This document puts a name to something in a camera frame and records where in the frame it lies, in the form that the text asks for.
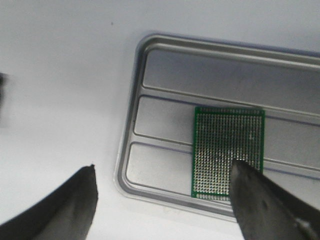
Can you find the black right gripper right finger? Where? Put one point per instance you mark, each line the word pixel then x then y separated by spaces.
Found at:
pixel 266 211

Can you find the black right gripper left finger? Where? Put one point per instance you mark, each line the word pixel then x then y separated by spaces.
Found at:
pixel 67 213

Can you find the green perfboard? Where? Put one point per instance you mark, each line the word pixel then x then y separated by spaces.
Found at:
pixel 221 135

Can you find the silver metal tray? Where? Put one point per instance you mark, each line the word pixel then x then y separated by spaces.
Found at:
pixel 196 105

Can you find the grey metal clamp block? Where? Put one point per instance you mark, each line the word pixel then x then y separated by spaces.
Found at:
pixel 3 100

